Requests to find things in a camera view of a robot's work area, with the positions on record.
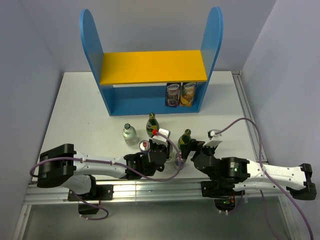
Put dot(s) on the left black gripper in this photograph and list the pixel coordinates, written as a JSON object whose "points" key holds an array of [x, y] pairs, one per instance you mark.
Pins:
{"points": [[165, 148]]}

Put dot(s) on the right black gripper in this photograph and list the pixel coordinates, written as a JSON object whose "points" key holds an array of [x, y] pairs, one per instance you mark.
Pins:
{"points": [[194, 145]]}

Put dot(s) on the clear water bottle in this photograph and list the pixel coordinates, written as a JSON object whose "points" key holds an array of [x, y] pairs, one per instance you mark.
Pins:
{"points": [[171, 152], [129, 134]]}

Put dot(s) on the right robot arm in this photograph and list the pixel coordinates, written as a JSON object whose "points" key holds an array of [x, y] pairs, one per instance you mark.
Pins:
{"points": [[233, 176]]}

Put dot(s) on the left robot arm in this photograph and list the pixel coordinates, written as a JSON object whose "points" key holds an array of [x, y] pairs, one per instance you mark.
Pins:
{"points": [[71, 169]]}

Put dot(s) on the blue and yellow shelf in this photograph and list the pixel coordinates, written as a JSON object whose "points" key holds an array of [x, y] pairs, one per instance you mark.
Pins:
{"points": [[134, 83]]}

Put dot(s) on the green glass bottle right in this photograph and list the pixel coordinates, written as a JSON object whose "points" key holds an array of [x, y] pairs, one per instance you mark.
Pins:
{"points": [[184, 139]]}

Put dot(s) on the green glass bottle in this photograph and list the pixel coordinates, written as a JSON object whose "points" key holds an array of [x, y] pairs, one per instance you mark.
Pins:
{"points": [[184, 139], [152, 124]]}

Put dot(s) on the Red Bull can left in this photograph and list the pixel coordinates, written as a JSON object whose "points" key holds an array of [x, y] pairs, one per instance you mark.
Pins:
{"points": [[144, 146]]}

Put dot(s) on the red bull can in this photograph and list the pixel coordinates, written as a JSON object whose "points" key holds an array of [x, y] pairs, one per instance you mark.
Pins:
{"points": [[179, 161], [144, 146]]}

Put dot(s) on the Red Bull can right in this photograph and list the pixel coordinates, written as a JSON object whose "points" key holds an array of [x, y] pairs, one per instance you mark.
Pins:
{"points": [[179, 161]]}

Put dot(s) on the green glass bottle rear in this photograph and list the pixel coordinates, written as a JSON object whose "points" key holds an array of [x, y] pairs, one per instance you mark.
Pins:
{"points": [[152, 124]]}

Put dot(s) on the yellow pineapple juice carton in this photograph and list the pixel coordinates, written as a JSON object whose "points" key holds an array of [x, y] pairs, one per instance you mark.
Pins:
{"points": [[187, 94]]}

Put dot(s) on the purple juice carton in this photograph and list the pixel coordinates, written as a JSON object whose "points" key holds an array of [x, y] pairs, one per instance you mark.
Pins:
{"points": [[172, 94]]}

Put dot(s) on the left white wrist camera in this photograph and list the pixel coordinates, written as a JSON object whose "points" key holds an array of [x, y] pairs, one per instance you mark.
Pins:
{"points": [[162, 138]]}

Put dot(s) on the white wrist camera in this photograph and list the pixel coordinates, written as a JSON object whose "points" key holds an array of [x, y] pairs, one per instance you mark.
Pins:
{"points": [[162, 138], [214, 138]]}

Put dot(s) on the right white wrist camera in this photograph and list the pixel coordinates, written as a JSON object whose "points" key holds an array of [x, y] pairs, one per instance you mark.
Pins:
{"points": [[214, 138]]}

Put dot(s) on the aluminium mounting rail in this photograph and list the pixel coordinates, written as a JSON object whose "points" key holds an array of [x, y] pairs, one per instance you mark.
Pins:
{"points": [[123, 191]]}

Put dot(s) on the aluminium side rail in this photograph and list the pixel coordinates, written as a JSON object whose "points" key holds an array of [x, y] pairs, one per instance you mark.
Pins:
{"points": [[247, 113]]}

